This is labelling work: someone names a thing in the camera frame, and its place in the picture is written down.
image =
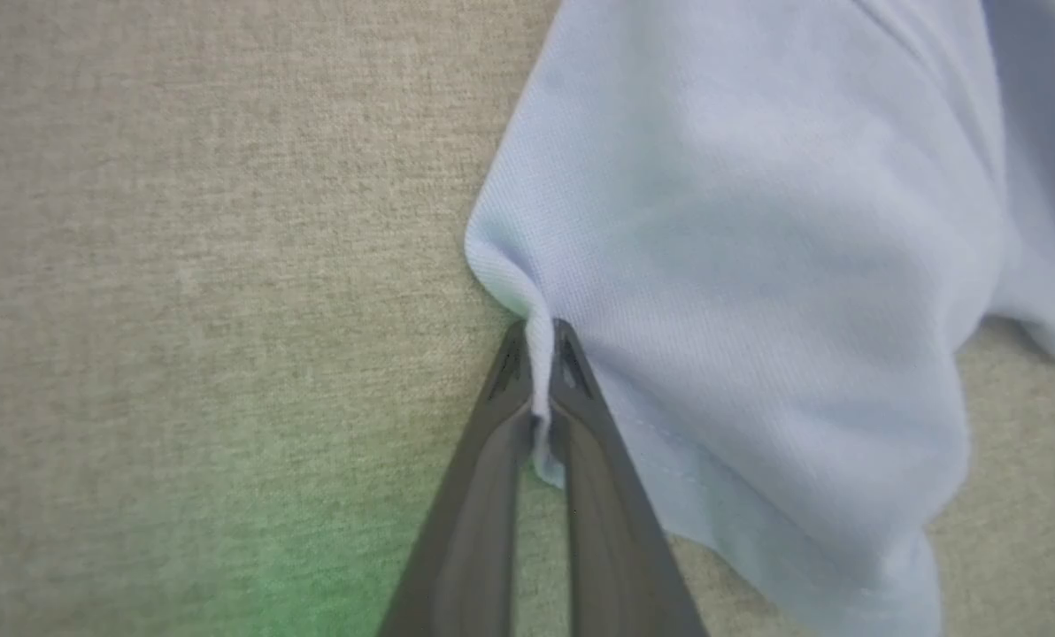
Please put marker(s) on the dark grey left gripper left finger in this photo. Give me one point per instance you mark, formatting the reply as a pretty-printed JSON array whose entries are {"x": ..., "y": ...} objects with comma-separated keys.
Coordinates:
[{"x": 474, "y": 522}]

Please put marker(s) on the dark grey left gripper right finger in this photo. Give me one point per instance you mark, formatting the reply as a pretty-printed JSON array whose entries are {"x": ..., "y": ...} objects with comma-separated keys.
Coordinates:
[{"x": 616, "y": 531}]

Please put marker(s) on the light blue polo shirt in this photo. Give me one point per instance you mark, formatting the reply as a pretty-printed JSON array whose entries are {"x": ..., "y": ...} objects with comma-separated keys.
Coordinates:
[{"x": 740, "y": 265}]

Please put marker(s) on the grey fabric sofa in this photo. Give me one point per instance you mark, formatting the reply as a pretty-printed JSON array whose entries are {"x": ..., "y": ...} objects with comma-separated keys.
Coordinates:
[{"x": 209, "y": 265}]

